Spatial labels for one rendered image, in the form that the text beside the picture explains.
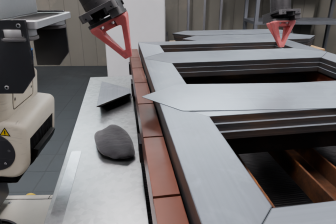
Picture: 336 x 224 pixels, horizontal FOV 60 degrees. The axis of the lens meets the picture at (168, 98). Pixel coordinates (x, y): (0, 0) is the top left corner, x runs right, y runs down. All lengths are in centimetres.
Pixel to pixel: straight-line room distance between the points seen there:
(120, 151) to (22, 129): 24
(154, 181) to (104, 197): 23
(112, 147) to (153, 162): 30
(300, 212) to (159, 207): 18
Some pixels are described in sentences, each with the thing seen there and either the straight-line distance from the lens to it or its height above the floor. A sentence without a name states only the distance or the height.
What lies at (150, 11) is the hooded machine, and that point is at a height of 86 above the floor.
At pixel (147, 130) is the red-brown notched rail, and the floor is 83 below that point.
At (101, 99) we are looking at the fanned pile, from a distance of 110.
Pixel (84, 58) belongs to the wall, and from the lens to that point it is 455.
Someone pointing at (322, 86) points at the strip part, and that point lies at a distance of 87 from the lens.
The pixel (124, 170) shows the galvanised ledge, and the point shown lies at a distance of 75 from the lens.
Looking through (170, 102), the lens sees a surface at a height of 86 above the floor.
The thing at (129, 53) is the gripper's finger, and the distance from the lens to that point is 54.
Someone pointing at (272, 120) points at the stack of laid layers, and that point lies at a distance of 65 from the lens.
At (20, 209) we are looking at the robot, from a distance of 137.
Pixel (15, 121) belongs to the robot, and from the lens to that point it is 80.
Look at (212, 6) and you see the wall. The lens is 437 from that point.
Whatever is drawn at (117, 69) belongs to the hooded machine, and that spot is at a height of 19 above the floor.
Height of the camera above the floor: 111
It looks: 21 degrees down
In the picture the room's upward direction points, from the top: straight up
